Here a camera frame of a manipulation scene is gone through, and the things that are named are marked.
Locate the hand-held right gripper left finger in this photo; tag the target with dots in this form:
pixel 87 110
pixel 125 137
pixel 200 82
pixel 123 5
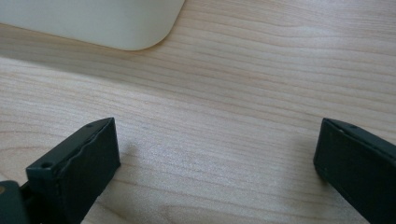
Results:
pixel 84 168

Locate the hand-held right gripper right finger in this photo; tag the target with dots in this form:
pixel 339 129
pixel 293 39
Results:
pixel 358 168

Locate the white plastic box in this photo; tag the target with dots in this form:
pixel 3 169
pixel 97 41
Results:
pixel 93 18

